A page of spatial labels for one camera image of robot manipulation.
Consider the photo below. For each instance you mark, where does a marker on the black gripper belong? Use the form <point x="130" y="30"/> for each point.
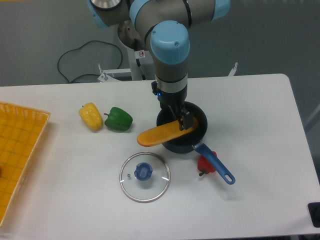
<point x="172" y="95"/>

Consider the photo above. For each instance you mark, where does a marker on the orange bread loaf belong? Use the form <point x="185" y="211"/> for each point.
<point x="164" y="133"/>

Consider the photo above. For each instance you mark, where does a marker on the glass lid with blue knob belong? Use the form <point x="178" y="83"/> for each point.
<point x="144" y="177"/>

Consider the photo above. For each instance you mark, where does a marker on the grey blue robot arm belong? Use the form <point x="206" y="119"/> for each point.
<point x="163" y="26"/>

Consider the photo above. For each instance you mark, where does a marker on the red bell pepper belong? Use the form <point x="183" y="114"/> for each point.
<point x="204" y="166"/>

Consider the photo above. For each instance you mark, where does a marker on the green bell pepper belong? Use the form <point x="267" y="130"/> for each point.
<point x="118" y="119"/>

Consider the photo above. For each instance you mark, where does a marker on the yellow bell pepper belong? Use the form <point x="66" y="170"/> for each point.
<point x="91" y="116"/>

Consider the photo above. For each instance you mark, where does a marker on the yellow woven basket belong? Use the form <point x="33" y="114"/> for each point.
<point x="21" y="129"/>

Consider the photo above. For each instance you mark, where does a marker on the black corner device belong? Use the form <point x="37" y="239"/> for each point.
<point x="314" y="212"/>

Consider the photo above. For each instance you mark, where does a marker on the dark pot with blue handle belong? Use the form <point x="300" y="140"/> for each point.
<point x="193" y="142"/>

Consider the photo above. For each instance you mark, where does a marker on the white table bracket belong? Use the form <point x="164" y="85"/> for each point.
<point x="233" y="70"/>

